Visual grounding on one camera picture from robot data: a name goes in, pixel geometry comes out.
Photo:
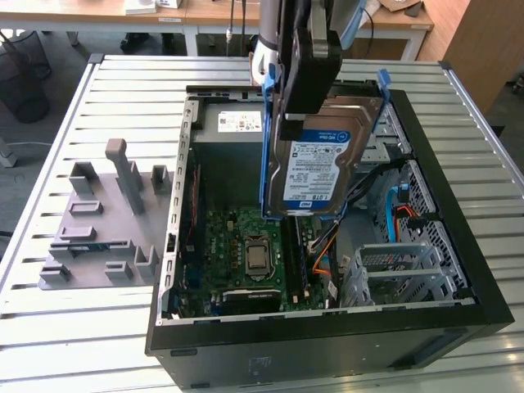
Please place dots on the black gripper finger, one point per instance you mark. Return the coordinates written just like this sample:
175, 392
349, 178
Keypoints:
291, 129

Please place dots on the hard disk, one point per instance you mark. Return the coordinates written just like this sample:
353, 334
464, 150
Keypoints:
315, 176

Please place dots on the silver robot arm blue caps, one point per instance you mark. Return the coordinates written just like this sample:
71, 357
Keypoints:
270, 20

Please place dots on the metal disk bay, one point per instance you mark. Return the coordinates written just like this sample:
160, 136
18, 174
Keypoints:
405, 273

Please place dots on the grey power supply unit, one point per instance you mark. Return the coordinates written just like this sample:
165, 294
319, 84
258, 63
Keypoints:
233, 172

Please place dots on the grey metal drive cage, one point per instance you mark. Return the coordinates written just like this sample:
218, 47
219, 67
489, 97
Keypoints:
389, 141

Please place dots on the brown cardboard piece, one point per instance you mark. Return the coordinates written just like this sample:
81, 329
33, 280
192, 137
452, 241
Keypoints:
399, 5

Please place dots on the black RAM slot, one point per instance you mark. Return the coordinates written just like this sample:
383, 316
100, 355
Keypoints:
291, 254

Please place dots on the silver CPU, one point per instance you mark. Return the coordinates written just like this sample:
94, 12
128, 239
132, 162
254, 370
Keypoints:
258, 258

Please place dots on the green motherboard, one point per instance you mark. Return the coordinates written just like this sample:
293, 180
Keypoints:
221, 245

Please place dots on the white box blue print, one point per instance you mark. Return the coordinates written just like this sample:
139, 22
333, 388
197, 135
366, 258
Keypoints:
170, 3

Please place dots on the black graphics card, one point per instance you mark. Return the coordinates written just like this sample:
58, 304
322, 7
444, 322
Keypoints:
249, 301

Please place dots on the wooden cabinet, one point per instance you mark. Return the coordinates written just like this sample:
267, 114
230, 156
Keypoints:
483, 49

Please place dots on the grey parts rack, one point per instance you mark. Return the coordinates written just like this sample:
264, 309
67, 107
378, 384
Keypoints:
110, 221

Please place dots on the black PC case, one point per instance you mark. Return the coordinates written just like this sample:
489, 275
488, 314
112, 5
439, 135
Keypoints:
286, 352

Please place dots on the RAM stick blue label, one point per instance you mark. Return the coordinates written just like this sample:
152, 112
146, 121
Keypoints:
90, 246

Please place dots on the grey metal foot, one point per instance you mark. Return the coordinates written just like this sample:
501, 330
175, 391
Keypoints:
8, 157

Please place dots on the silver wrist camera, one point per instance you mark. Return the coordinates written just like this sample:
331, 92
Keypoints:
321, 37

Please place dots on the wooden desk white frame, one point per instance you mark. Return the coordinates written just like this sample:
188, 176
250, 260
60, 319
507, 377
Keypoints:
393, 20
102, 16

